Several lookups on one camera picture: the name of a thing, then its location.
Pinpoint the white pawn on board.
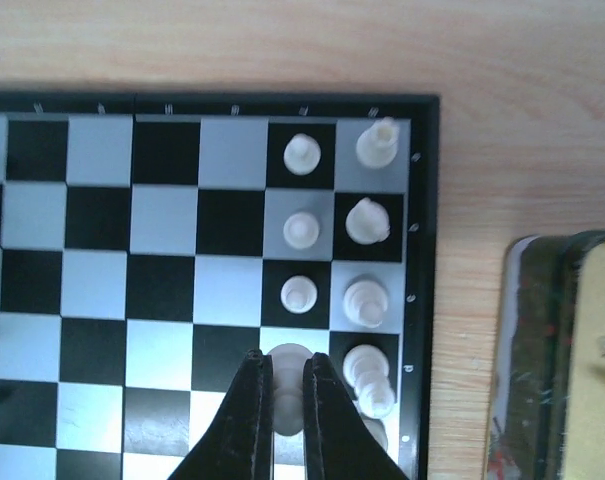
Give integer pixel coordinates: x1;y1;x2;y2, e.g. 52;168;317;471
283;211;320;250
283;133;321;176
280;275;318;314

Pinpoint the white queen chess piece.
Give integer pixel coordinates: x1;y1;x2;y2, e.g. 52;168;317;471
342;344;396;419

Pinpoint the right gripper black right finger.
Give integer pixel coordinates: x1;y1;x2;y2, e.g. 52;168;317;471
303;353;406;480

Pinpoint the black white chess board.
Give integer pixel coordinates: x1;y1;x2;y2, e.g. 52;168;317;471
0;92;440;479

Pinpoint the gold metal tin tray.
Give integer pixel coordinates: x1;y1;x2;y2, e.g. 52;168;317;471
483;230;605;479

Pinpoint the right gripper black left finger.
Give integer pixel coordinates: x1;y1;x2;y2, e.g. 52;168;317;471
170;349;274;480

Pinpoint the white pawn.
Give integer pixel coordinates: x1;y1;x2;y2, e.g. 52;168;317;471
283;211;320;250
268;343;312;437
280;275;318;314
283;133;321;176

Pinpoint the white bishop chess piece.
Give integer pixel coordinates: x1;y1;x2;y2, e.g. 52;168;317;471
342;279;389;329

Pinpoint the white rook chess piece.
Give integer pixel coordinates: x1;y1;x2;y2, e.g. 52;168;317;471
356;117;400;169

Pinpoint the white knight chess piece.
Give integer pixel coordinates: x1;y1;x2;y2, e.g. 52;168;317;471
345;197;390;245

